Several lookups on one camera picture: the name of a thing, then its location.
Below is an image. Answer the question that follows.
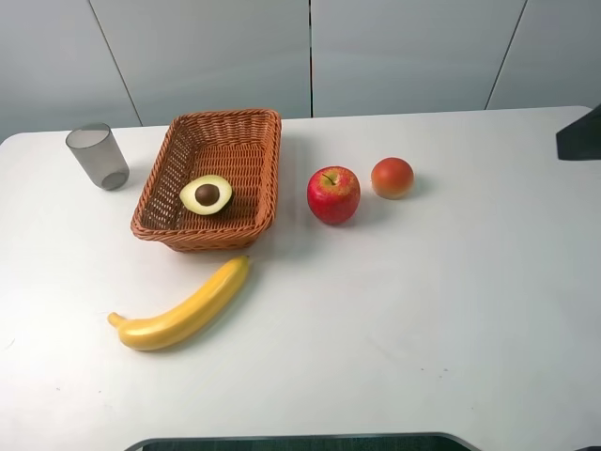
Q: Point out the yellow plastic banana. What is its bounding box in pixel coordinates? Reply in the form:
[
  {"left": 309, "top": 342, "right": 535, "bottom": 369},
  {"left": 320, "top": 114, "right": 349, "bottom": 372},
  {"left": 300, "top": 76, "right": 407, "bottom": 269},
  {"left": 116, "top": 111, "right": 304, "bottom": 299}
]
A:
[{"left": 107, "top": 256, "right": 250, "bottom": 351}]

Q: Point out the red apple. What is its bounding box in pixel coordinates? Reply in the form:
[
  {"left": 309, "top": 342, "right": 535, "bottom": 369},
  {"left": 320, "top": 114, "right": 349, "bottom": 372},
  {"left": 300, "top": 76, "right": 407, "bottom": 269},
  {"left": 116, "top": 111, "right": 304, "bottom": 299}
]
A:
[{"left": 307, "top": 166, "right": 361, "bottom": 226}]

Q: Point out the grey translucent plastic cup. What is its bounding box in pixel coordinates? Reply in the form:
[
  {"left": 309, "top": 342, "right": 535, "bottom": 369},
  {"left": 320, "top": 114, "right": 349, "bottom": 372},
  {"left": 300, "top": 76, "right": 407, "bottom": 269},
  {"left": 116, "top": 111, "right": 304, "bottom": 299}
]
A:
[{"left": 65, "top": 122, "right": 130, "bottom": 191}]

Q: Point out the dark base edge at bottom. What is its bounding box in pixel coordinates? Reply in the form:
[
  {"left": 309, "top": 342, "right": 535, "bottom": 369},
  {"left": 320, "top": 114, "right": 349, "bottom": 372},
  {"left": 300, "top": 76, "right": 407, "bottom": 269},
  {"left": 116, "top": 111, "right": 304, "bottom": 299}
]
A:
[{"left": 128, "top": 433, "right": 477, "bottom": 451}]

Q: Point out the orange-red tomato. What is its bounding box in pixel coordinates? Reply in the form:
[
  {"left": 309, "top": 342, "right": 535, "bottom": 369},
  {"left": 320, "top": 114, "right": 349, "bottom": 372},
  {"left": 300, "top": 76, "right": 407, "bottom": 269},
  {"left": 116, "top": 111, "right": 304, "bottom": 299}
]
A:
[{"left": 371, "top": 157, "right": 414, "bottom": 200}]

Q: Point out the brown wicker basket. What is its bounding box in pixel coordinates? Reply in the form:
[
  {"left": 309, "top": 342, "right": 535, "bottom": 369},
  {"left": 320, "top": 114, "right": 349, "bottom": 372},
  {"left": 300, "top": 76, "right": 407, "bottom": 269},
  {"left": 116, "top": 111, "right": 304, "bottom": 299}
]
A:
[{"left": 131, "top": 109, "right": 282, "bottom": 253}]

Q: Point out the halved avocado with pit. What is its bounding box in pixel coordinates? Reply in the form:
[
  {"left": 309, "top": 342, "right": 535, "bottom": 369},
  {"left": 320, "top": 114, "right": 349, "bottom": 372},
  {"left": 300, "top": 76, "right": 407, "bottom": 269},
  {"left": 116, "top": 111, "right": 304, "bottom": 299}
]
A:
[{"left": 179, "top": 175, "right": 234, "bottom": 216}]

